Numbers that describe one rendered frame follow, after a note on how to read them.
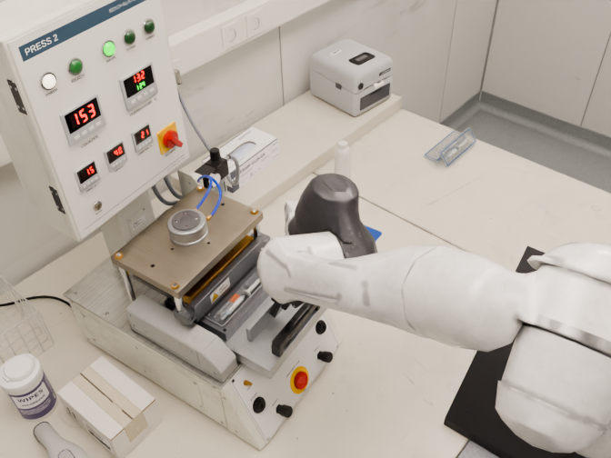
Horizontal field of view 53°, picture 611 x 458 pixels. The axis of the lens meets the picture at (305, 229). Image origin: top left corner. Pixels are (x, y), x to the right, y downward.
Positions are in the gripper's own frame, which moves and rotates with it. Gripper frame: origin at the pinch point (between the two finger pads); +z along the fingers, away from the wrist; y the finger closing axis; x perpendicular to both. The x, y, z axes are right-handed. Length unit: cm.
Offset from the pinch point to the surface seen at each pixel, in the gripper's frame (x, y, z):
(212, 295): -6.8, -11.6, 2.4
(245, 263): 4.0, -11.6, 3.0
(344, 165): 68, -18, 28
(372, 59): 109, -35, 20
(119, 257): -13.5, -30.1, 1.4
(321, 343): 9.8, 10.7, 19.8
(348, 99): 98, -34, 30
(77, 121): -9, -45, -23
